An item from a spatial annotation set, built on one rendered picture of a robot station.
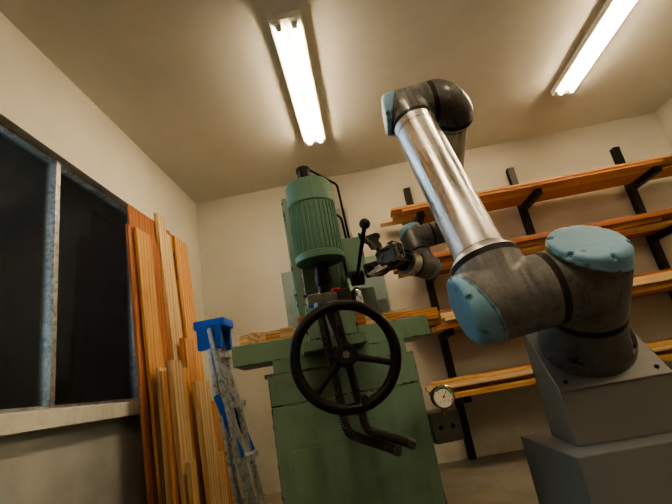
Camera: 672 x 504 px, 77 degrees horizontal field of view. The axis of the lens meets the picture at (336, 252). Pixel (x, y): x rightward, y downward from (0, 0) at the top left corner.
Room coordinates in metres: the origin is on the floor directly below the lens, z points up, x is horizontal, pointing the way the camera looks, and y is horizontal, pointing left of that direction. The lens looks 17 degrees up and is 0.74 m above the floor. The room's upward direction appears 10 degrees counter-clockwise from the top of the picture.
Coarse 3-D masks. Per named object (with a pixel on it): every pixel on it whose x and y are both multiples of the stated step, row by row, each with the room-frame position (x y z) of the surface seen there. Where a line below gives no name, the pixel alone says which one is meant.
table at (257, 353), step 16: (400, 320) 1.31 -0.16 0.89; (416, 320) 1.31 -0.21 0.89; (304, 336) 1.28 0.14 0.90; (352, 336) 1.20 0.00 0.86; (368, 336) 1.30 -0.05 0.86; (384, 336) 1.30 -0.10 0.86; (400, 336) 1.31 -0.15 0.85; (416, 336) 1.32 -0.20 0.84; (240, 352) 1.26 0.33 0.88; (256, 352) 1.26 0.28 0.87; (272, 352) 1.27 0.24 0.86; (288, 352) 1.27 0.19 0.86; (304, 352) 1.18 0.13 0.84; (320, 352) 1.27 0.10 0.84; (240, 368) 1.33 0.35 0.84; (256, 368) 1.46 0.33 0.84
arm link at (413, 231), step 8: (408, 224) 1.51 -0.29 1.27; (416, 224) 1.52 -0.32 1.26; (424, 224) 1.52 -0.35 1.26; (400, 232) 1.54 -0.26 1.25; (408, 232) 1.51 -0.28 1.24; (416, 232) 1.50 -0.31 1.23; (424, 232) 1.50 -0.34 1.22; (400, 240) 1.55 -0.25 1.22; (408, 240) 1.51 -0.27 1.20; (416, 240) 1.50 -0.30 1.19; (424, 240) 1.51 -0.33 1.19; (432, 240) 1.51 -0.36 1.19; (408, 248) 1.51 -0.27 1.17; (416, 248) 1.49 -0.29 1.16
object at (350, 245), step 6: (342, 240) 1.63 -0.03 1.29; (348, 240) 1.64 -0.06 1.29; (354, 240) 1.64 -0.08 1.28; (348, 246) 1.63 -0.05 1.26; (354, 246) 1.64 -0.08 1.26; (348, 252) 1.63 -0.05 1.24; (354, 252) 1.64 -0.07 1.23; (348, 258) 1.63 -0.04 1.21; (354, 258) 1.64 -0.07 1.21; (348, 264) 1.63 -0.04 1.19; (354, 264) 1.64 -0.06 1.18; (348, 270) 1.63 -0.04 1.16; (354, 270) 1.64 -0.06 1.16; (348, 276) 1.68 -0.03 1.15
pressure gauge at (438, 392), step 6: (432, 390) 1.27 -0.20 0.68; (438, 390) 1.25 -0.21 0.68; (444, 390) 1.25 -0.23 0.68; (450, 390) 1.26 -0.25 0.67; (432, 396) 1.25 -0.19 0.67; (438, 396) 1.25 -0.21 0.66; (450, 396) 1.26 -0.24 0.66; (432, 402) 1.27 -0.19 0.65; (438, 402) 1.25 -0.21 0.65; (444, 402) 1.25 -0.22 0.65; (450, 402) 1.26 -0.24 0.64; (444, 408) 1.25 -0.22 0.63; (444, 414) 1.27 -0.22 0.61
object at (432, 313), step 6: (402, 312) 1.47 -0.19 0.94; (408, 312) 1.47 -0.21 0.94; (414, 312) 1.47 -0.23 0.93; (420, 312) 1.48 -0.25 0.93; (426, 312) 1.48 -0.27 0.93; (432, 312) 1.48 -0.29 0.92; (390, 318) 1.46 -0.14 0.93; (396, 318) 1.47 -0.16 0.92; (432, 318) 1.48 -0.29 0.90; (294, 330) 1.43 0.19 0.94; (270, 336) 1.42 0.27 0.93; (276, 336) 1.42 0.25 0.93
